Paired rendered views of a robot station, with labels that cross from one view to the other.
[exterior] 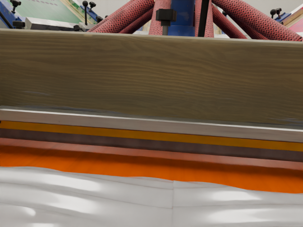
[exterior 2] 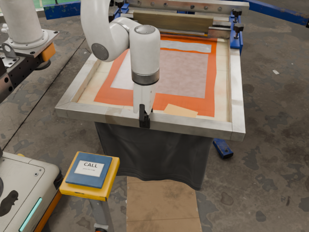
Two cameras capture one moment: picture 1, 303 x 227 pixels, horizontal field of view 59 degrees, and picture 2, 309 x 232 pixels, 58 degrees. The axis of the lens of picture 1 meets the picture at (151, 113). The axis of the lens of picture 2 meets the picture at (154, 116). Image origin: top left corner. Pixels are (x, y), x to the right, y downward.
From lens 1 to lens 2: 1.10 m
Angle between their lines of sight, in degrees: 31
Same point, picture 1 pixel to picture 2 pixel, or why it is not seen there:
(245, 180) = (183, 40)
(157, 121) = (168, 30)
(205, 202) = (174, 43)
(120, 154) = (162, 35)
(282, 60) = (190, 20)
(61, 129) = not seen: hidden behind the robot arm
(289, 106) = (191, 27)
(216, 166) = (180, 37)
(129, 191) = (164, 42)
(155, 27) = not seen: outside the picture
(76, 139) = not seen: hidden behind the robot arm
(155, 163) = (168, 37)
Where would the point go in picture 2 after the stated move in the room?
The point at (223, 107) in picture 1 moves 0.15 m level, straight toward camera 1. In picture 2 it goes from (180, 27) to (170, 43)
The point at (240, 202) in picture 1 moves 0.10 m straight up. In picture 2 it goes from (180, 43) to (181, 22)
